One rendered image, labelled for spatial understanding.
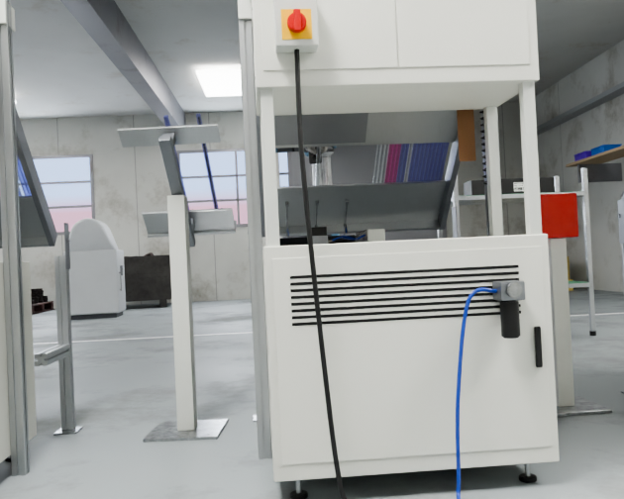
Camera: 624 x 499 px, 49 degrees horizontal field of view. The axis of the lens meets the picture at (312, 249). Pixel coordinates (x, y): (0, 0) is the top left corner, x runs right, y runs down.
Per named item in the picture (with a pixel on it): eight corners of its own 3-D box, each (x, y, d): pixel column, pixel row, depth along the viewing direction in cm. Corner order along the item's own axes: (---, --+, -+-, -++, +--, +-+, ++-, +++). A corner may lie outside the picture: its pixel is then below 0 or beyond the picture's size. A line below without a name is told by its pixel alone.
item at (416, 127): (263, 155, 227) (262, 146, 231) (457, 149, 233) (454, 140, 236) (260, 67, 204) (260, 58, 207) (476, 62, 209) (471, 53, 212)
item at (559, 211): (519, 403, 260) (508, 198, 261) (579, 399, 261) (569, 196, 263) (545, 417, 236) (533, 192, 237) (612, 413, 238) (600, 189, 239)
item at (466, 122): (457, 161, 200) (451, 45, 201) (475, 160, 201) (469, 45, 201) (458, 161, 199) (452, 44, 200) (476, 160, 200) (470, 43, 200)
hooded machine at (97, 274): (131, 314, 869) (127, 219, 871) (120, 317, 811) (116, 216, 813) (76, 316, 866) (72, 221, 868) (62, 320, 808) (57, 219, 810)
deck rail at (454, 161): (439, 229, 260) (436, 218, 264) (445, 229, 260) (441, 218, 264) (476, 62, 209) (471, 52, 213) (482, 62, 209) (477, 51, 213)
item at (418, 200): (265, 230, 256) (265, 224, 258) (438, 222, 261) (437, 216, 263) (264, 191, 242) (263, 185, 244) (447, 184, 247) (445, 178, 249)
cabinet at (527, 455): (270, 438, 226) (261, 250, 227) (476, 423, 232) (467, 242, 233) (275, 508, 161) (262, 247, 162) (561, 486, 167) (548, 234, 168)
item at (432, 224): (265, 237, 255) (265, 224, 260) (439, 229, 260) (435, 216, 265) (265, 235, 254) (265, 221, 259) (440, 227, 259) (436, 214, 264)
